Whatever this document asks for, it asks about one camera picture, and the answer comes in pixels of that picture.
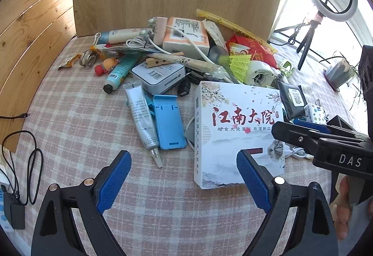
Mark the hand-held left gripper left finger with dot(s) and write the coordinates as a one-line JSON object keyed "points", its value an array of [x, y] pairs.
{"points": [[113, 183]]}

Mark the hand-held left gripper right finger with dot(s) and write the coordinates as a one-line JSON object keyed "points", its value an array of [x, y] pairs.
{"points": [[252, 183]]}

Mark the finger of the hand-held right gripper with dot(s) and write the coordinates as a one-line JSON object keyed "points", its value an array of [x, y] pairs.
{"points": [[291, 135], [311, 125]]}

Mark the dotted tissue pack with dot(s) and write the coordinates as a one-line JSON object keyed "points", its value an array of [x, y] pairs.
{"points": [[316, 113]]}

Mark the black tray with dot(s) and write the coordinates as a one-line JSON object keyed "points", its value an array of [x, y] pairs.
{"points": [[339, 121]]}

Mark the black wet wipe packet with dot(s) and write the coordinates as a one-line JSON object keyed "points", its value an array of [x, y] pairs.
{"points": [[287, 104]]}

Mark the white painted print box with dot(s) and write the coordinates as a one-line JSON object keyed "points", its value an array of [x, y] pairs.
{"points": [[233, 157]]}

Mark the white charger plug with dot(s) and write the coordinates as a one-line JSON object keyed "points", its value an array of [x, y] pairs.
{"points": [[260, 72]]}

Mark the person's right hand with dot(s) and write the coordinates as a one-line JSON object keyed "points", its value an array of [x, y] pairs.
{"points": [[341, 215]]}

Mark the pink plant saucer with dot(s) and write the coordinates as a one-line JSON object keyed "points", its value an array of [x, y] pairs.
{"points": [[325, 76]]}

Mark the potted plant grey pot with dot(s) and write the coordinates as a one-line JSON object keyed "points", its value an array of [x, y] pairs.
{"points": [[338, 72]]}

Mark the silver tube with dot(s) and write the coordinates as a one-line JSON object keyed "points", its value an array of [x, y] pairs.
{"points": [[142, 119]]}

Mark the blue phone stand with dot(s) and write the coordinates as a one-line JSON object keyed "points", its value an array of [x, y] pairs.
{"points": [[167, 124]]}

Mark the yellow-green shuttlecock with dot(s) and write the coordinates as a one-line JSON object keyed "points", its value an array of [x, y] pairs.
{"points": [[239, 65]]}

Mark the red packet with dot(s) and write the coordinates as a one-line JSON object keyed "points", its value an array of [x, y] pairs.
{"points": [[256, 46]]}

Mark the orange white snack packet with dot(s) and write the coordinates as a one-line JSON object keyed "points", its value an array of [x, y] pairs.
{"points": [[237, 49]]}

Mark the black power adapter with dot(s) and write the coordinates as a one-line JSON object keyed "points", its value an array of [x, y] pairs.
{"points": [[16, 215]]}

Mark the clear plastic spoon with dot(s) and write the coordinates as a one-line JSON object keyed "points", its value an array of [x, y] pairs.
{"points": [[217, 53]]}

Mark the teal tube black cap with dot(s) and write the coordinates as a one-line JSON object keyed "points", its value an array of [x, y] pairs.
{"points": [[122, 69]]}

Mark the black usb adapter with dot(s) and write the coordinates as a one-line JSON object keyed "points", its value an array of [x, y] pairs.
{"points": [[183, 90]]}

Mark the orange toy figure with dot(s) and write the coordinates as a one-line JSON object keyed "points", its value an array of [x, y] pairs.
{"points": [[106, 65]]}

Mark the grey tin box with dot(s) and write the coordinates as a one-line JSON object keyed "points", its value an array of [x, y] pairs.
{"points": [[163, 75]]}

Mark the paper wrapped chopsticks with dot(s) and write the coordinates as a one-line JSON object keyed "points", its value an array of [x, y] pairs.
{"points": [[192, 63]]}

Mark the yellow chopstick wrapper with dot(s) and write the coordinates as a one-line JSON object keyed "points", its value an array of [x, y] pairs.
{"points": [[233, 27]]}

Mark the white paper packet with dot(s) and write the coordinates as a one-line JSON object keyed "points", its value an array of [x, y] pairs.
{"points": [[215, 33]]}

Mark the wooden clothespin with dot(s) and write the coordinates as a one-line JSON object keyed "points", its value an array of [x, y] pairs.
{"points": [[156, 62]]}

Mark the white orange tissue pack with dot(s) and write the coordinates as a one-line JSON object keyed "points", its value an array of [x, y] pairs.
{"points": [[186, 37]]}

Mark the white lotion tube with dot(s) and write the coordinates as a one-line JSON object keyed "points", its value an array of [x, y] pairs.
{"points": [[122, 35]]}

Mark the pale pink plastic gadget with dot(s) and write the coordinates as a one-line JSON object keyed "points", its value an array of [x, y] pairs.
{"points": [[159, 30]]}

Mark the wooden slat panel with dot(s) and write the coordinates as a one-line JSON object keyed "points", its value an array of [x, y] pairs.
{"points": [[29, 40]]}

